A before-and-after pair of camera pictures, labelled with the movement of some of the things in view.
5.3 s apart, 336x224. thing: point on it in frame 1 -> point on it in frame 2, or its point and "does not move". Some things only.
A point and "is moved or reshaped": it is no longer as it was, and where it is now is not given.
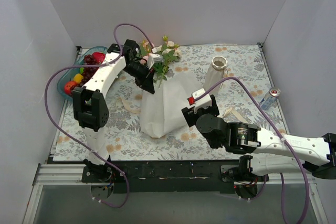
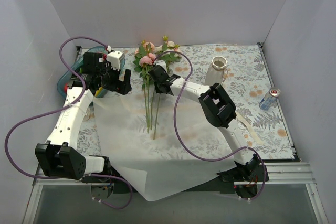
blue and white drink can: (270, 98) does not move
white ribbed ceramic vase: (215, 74) does not move
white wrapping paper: (161, 110) is moved or reshaped
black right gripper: (189, 115) -> (163, 85)
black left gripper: (142, 74) -> (115, 81)
